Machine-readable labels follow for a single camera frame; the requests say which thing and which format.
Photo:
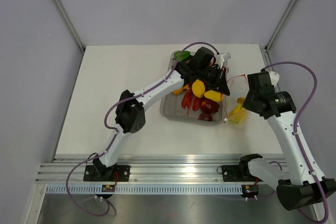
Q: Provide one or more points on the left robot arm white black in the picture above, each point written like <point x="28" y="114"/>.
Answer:
<point x="130" y="118"/>

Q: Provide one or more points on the white slotted cable duct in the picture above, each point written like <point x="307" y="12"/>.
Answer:
<point x="154" y="189"/>

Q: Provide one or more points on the yellow lemon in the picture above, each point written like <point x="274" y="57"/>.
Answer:
<point x="198" y="88"/>

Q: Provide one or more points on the dark red round fruit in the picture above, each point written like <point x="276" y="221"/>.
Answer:
<point x="205" y="117"/>

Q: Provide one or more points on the clear zip bag orange zipper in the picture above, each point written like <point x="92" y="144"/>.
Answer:
<point x="238" y="86"/>

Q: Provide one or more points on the clear plastic food bin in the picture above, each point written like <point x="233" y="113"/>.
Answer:
<point x="170" y="106"/>

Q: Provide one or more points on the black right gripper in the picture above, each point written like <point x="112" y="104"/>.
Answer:
<point x="247" y="104"/>

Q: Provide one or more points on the red apple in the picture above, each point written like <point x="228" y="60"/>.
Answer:
<point x="209" y="106"/>

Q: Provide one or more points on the aluminium frame post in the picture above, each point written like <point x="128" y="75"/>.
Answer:
<point x="281" y="24"/>
<point x="69" y="25"/>

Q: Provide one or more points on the red crayfish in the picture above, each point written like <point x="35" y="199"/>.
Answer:
<point x="191" y="102"/>

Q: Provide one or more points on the aluminium mounting rail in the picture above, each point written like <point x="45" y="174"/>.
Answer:
<point x="171" y="169"/>

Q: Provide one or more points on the green bell pepper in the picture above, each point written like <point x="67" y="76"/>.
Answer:
<point x="181" y="56"/>

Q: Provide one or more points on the right aluminium frame post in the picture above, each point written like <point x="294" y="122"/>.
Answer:
<point x="281" y="24"/>

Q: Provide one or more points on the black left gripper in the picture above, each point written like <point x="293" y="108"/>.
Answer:
<point x="219" y="84"/>

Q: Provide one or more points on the yellow banana bunch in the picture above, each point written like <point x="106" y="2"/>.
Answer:
<point x="238" y="115"/>

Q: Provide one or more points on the left aluminium frame post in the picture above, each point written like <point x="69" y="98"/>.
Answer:
<point x="69" y="25"/>

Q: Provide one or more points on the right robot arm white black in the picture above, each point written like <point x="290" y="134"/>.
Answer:
<point x="304" y="183"/>

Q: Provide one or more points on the yellow ginger root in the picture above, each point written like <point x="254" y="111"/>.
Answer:
<point x="179" y="91"/>

